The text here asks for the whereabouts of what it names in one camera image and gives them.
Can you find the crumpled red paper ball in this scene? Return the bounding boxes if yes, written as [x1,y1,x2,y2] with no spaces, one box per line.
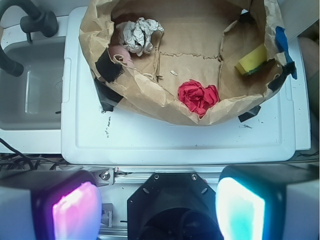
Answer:
[177,79,220,119]

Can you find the black faucet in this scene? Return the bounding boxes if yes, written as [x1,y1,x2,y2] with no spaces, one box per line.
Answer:
[0,0,59,77]

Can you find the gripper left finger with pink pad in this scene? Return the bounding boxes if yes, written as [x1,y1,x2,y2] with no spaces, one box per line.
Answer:
[0,170,102,240]

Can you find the crumpled white paper ball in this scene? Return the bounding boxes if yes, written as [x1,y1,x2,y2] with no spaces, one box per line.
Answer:
[116,17,164,57]

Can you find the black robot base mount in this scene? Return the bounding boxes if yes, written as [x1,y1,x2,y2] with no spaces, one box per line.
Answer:
[127,172,224,240]

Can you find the yellow and green sponge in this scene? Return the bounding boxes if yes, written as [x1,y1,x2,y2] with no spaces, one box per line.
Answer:
[235,43,267,76]

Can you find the brown paper bag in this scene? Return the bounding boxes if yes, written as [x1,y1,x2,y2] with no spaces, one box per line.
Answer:
[79,0,290,126]

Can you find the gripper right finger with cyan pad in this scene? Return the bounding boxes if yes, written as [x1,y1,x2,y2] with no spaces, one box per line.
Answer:
[215,164,320,240]

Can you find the grey sink basin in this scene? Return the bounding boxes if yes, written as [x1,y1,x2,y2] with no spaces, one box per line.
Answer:
[0,36,65,131]

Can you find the black cables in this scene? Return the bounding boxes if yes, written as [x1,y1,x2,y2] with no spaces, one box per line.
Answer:
[0,136,68,173]

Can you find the blue tape strip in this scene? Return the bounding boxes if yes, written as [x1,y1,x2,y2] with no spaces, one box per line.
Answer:
[275,26,298,80]

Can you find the pink plush toy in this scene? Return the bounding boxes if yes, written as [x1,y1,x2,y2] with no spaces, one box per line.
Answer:
[108,45,135,69]

